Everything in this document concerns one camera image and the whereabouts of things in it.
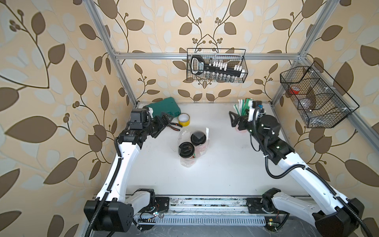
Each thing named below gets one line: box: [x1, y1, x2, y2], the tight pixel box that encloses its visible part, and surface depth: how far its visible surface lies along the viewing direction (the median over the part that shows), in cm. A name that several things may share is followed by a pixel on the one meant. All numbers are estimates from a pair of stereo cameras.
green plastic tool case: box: [143, 96, 182, 119], surface depth 118 cm
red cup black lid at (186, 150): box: [178, 141, 196, 168], surface depth 77 cm
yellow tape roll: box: [177, 113, 190, 127], surface depth 110 cm
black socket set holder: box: [190, 55, 246, 83], surface depth 87 cm
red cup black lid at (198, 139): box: [190, 131, 209, 157], surface depth 80 cm
